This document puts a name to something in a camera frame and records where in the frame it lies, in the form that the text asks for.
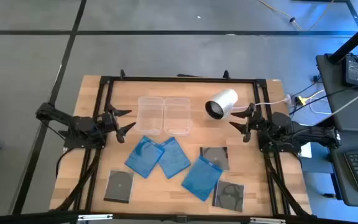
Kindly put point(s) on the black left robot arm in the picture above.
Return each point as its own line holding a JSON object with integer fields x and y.
{"x": 79, "y": 124}

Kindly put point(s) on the white cylindrical camera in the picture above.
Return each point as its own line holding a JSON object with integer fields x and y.
{"x": 224, "y": 101}

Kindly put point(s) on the black clear jewel case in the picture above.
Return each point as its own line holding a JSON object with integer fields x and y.
{"x": 228, "y": 196}
{"x": 216, "y": 155}
{"x": 119, "y": 186}

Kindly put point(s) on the black power adapter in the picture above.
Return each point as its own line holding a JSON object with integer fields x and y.
{"x": 353, "y": 70}

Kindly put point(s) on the clear plastic bin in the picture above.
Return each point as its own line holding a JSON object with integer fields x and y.
{"x": 148, "y": 115}
{"x": 177, "y": 115}

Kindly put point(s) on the blue plastic disc case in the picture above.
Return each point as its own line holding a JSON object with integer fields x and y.
{"x": 201, "y": 179}
{"x": 176, "y": 160}
{"x": 143, "y": 157}

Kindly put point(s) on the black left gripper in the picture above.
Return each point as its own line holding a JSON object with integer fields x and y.
{"x": 107, "y": 122}

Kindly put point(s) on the black aluminium table frame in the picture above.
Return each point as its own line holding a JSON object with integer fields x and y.
{"x": 182, "y": 80}

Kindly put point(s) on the black slanted pole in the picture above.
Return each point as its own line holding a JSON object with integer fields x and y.
{"x": 353, "y": 40}

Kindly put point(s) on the black side desk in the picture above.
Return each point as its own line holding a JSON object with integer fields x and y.
{"x": 328, "y": 81}

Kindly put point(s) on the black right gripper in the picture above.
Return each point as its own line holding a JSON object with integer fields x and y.
{"x": 255, "y": 123}

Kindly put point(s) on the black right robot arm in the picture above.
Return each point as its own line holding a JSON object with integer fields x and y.
{"x": 300, "y": 132}

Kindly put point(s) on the dark grey keyboard desk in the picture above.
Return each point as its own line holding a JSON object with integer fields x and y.
{"x": 340, "y": 174}

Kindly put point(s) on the silver metal bracket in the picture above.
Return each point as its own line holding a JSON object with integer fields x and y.
{"x": 95, "y": 216}
{"x": 267, "y": 220}

